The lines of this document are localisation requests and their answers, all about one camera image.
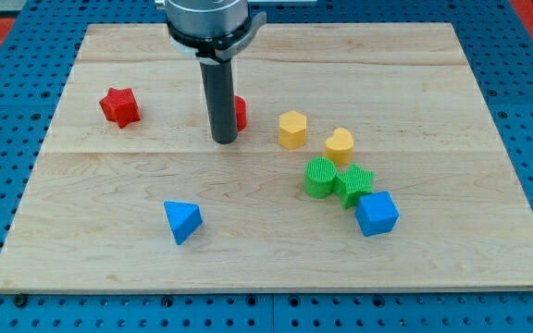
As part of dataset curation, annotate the red cylinder block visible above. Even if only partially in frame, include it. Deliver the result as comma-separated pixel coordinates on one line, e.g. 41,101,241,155
234,95,247,131

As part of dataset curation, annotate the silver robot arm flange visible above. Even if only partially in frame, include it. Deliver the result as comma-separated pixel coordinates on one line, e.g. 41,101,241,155
156,0,267,66

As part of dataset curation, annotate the green star block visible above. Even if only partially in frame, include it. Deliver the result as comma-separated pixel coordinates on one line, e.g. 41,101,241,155
333,164,376,209

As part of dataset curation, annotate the red star block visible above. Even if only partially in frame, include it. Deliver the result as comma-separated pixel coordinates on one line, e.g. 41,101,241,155
99,88,141,129

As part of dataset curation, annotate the yellow hexagon block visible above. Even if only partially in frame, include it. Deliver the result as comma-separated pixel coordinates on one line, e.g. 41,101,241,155
279,111,307,150

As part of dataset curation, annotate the green cylinder block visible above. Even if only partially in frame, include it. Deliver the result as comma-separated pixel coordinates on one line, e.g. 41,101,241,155
304,156,337,199

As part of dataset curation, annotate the yellow heart block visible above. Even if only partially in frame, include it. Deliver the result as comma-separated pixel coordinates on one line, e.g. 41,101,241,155
324,128,354,167

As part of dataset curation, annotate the blue triangle block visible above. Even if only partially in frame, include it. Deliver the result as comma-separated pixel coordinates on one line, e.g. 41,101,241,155
164,201,203,245

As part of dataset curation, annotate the light wooden board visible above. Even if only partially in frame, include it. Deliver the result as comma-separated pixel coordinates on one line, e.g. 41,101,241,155
0,23,533,294

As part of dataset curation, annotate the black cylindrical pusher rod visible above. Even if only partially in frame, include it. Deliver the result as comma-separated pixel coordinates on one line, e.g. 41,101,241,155
200,61,238,144

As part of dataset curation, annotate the blue cube block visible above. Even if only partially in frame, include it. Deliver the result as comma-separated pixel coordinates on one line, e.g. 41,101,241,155
355,191,400,237

